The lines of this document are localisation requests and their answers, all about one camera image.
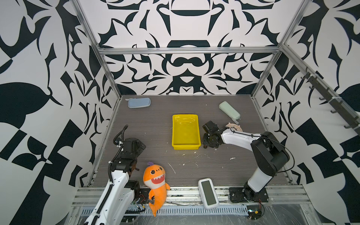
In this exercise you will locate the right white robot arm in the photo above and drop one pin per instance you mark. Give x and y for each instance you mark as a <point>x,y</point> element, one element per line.
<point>269,153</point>

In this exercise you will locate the orange shark plush toy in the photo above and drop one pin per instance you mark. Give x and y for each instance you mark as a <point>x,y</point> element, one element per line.
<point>154,178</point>

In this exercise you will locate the yellow plastic bin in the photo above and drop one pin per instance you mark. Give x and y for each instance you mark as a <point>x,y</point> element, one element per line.
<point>185,132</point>

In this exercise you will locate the black wall hook rack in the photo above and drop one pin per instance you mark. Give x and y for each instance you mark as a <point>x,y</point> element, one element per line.
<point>329,96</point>

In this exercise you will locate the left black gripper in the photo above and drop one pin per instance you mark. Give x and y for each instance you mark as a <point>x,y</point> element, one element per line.
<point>139,148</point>

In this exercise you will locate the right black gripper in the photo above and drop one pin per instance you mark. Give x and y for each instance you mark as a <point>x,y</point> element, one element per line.
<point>204,140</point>

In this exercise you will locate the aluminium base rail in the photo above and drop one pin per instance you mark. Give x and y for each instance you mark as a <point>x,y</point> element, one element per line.
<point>187,200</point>

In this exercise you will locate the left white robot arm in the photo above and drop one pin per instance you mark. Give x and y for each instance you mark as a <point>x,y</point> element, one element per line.
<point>120,191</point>

